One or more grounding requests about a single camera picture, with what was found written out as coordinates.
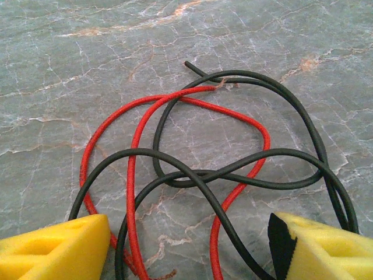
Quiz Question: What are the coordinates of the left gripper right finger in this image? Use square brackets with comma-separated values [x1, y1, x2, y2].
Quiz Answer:
[267, 211, 373, 280]

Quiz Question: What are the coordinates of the black cable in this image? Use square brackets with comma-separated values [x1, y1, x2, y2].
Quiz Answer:
[67, 60, 359, 280]

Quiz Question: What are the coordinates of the red cable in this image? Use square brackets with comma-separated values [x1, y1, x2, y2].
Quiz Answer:
[79, 78, 272, 280]

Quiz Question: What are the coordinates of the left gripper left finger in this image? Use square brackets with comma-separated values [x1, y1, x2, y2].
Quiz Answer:
[0, 213, 112, 280]

